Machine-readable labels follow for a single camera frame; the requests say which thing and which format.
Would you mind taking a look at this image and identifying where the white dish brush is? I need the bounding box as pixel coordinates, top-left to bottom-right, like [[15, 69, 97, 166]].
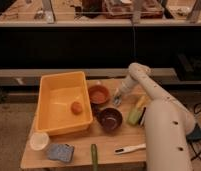
[[114, 144, 146, 155]]

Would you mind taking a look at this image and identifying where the dark purple bowl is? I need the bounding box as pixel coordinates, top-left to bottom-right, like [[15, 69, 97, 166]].
[[98, 108, 123, 132]]

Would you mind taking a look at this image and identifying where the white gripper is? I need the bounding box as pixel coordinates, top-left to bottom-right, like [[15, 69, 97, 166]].
[[118, 75, 137, 96]]

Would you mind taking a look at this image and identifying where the orange ceramic bowl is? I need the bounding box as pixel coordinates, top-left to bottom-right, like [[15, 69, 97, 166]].
[[88, 85, 110, 104]]

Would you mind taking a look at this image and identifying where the yellow plastic tub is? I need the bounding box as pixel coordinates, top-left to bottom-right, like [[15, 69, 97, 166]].
[[35, 71, 93, 136]]

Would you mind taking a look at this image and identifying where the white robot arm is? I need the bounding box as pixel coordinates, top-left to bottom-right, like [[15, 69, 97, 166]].
[[113, 63, 196, 171]]

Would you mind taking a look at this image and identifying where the teal box on floor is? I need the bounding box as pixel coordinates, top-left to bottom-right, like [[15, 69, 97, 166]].
[[186, 123, 201, 142]]

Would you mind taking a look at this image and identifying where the white cup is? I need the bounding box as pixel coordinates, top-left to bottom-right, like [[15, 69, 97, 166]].
[[29, 132, 50, 151]]

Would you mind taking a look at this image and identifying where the blue grey sponge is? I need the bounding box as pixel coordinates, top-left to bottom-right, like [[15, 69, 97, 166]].
[[47, 143, 74, 163]]

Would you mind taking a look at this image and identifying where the black floor cable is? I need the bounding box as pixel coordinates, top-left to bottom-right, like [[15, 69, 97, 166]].
[[188, 101, 201, 164]]

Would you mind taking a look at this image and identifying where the green cucumber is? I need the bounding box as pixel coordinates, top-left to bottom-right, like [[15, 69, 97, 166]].
[[91, 144, 98, 171]]

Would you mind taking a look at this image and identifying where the green yellow sponge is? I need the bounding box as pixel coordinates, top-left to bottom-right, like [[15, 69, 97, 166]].
[[126, 95, 149, 126]]

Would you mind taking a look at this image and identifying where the striped black sponge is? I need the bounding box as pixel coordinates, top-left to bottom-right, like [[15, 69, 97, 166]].
[[139, 107, 146, 125]]

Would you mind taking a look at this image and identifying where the orange ball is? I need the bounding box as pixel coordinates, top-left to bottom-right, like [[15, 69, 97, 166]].
[[71, 101, 83, 114]]

